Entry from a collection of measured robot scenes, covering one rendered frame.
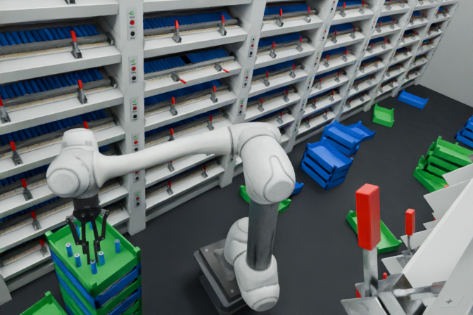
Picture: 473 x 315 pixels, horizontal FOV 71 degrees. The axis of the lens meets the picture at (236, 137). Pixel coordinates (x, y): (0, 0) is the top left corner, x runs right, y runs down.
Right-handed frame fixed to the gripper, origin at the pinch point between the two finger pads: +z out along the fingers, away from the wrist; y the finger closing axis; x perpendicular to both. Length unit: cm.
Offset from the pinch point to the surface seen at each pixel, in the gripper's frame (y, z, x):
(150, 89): 29, -50, 42
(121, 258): 9.3, 12.1, 13.1
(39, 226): -22, 8, 47
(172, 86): 40, -51, 47
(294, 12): 122, -91, 72
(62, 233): -10.8, 3.4, 26.0
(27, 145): -20, -31, 37
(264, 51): 102, -68, 74
